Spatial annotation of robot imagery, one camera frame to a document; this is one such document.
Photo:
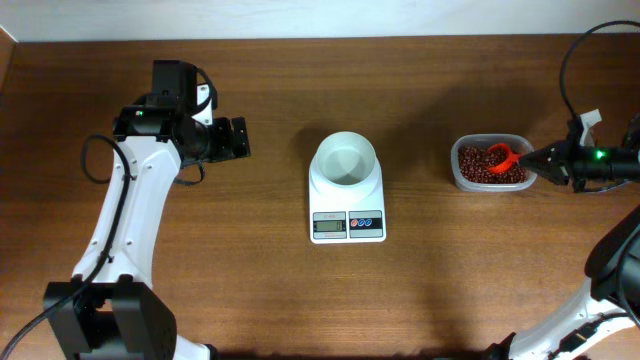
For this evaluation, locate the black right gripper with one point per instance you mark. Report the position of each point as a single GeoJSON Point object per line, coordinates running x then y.
{"type": "Point", "coordinates": [567, 163]}

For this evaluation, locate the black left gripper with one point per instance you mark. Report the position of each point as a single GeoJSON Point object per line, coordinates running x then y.
{"type": "Point", "coordinates": [239, 138]}

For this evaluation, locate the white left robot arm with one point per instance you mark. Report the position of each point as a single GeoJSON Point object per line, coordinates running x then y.
{"type": "Point", "coordinates": [108, 310]}

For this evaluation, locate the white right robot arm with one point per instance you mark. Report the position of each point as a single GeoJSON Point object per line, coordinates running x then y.
{"type": "Point", "coordinates": [608, 299]}

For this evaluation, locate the white round bowl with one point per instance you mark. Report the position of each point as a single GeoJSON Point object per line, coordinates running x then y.
{"type": "Point", "coordinates": [345, 158]}

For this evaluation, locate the white digital kitchen scale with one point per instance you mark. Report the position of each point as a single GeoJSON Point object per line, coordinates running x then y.
{"type": "Point", "coordinates": [346, 214]}

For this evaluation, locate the red adzuki beans in container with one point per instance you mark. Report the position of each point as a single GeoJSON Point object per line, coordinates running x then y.
{"type": "Point", "coordinates": [475, 164]}

